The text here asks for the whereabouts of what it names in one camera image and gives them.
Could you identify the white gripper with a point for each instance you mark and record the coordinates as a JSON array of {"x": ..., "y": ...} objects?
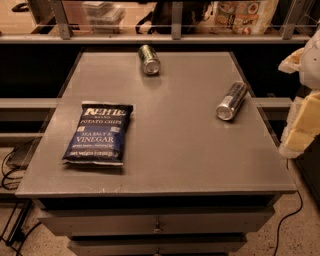
[{"x": 312, "y": 68}]

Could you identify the blue Kettle chip bag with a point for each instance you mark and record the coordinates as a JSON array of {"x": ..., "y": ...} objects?
[{"x": 100, "y": 135}]

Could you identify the colourful snack bag background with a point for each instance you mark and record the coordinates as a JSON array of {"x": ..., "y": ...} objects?
[{"x": 251, "y": 17}]

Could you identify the black bag background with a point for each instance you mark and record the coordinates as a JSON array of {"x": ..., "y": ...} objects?
[{"x": 165, "y": 14}]

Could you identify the silver dark soda can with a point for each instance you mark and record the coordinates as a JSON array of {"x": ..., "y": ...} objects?
[{"x": 232, "y": 101}]

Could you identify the grey drawer cabinet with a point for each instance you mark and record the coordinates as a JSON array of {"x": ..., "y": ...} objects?
[{"x": 191, "y": 184}]

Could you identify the green soda can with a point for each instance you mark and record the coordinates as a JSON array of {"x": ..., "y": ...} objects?
[{"x": 149, "y": 60}]

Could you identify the clear plastic container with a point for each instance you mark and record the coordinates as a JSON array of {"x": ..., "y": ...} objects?
[{"x": 104, "y": 17}]

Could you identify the grey metal shelf rail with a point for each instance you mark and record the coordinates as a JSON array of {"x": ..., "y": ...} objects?
[{"x": 64, "y": 21}]

